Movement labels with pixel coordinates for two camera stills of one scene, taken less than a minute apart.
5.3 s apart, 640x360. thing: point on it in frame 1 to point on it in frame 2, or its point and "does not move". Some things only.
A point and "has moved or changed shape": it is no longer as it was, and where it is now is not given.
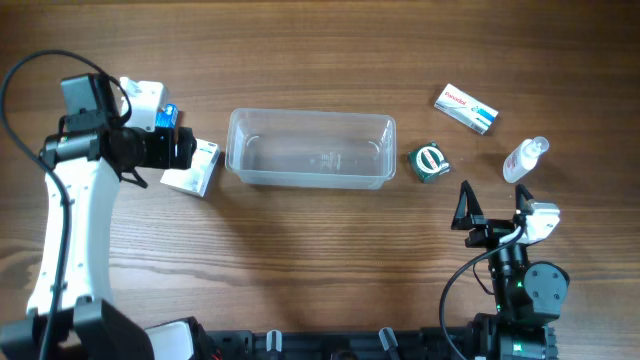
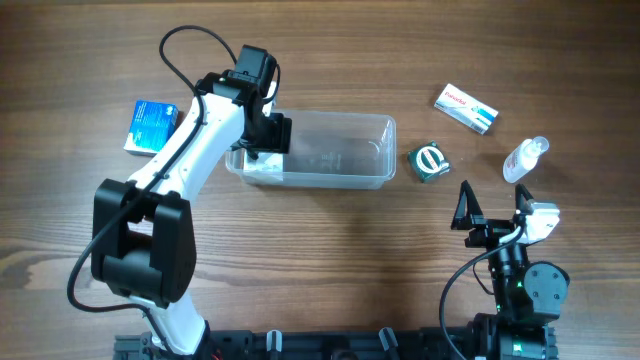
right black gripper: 493,229 does not move
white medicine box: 195,179 has moved or changed shape
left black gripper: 163,157 to 278,137
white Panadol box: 465,109 does not move
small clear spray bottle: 522,160 does not move
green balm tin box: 428,162 does not move
